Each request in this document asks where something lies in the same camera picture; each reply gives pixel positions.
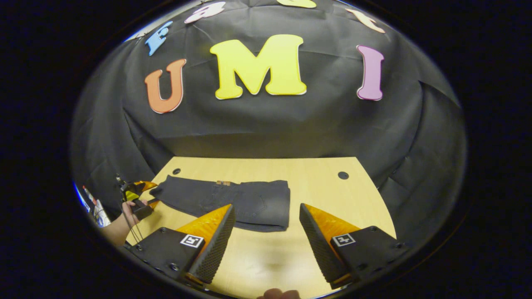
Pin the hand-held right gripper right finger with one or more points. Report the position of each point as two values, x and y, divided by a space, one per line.
324 249

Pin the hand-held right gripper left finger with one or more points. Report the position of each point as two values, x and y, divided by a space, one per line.
212 249

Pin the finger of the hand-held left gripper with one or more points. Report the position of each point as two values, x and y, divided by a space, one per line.
144 211
145 185

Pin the dark jeans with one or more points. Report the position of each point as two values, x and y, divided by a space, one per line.
232 201

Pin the white printed banner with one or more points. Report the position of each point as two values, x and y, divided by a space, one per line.
96 209

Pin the black backdrop cloth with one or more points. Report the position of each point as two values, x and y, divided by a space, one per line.
324 124

